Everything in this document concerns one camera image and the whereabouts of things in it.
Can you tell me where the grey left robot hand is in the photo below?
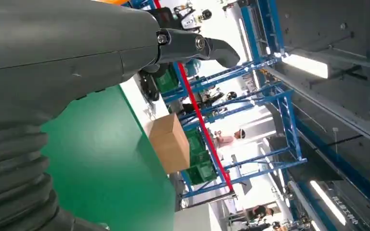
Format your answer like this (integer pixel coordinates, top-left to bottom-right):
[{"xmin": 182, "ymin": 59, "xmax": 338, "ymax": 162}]
[{"xmin": 0, "ymin": 0, "xmax": 241, "ymax": 127}]

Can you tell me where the orange drink bottle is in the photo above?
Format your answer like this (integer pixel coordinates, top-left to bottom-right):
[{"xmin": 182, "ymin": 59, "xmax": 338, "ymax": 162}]
[{"xmin": 95, "ymin": 0, "xmax": 131, "ymax": 6}]

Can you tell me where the black bag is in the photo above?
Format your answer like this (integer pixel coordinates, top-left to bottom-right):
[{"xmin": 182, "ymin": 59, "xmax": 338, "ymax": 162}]
[{"xmin": 138, "ymin": 69, "xmax": 161, "ymax": 103}]

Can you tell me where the green plastic crate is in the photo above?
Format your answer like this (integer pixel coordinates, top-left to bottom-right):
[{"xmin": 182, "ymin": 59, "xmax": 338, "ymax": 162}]
[
  {"xmin": 154, "ymin": 64, "xmax": 180, "ymax": 94},
  {"xmin": 185, "ymin": 160, "xmax": 218, "ymax": 186},
  {"xmin": 184, "ymin": 128, "xmax": 212, "ymax": 167}
]

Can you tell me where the green table mat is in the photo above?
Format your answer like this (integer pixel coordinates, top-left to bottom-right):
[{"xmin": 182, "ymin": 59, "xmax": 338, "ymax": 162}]
[{"xmin": 40, "ymin": 84, "xmax": 177, "ymax": 231}]

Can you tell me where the black white machine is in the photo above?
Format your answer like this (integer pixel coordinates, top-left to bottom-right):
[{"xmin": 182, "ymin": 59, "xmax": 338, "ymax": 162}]
[{"xmin": 172, "ymin": 2, "xmax": 213, "ymax": 32}]

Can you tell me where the brown cardboard box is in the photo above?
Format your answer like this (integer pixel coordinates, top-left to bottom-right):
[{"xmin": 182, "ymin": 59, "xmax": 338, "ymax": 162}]
[{"xmin": 148, "ymin": 113, "xmax": 191, "ymax": 175}]

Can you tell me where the red metal bar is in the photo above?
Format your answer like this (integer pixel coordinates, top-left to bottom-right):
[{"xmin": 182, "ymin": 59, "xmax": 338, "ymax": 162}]
[{"xmin": 153, "ymin": 0, "xmax": 234, "ymax": 193}]

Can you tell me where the person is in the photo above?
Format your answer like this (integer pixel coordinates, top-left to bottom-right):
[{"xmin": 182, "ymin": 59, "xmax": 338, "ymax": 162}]
[
  {"xmin": 251, "ymin": 205, "xmax": 275, "ymax": 221},
  {"xmin": 213, "ymin": 128, "xmax": 247, "ymax": 150}
]

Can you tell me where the large white table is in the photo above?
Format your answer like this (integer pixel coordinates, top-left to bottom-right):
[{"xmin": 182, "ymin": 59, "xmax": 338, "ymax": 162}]
[{"xmin": 173, "ymin": 203, "xmax": 225, "ymax": 231}]

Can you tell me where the blue metal rack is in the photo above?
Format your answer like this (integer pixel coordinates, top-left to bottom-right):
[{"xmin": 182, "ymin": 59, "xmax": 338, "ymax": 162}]
[{"xmin": 129, "ymin": 0, "xmax": 309, "ymax": 200}]

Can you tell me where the ceiling strip light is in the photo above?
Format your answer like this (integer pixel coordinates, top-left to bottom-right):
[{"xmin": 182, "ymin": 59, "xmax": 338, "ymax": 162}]
[
  {"xmin": 281, "ymin": 53, "xmax": 330, "ymax": 80},
  {"xmin": 309, "ymin": 180, "xmax": 347, "ymax": 227}
]

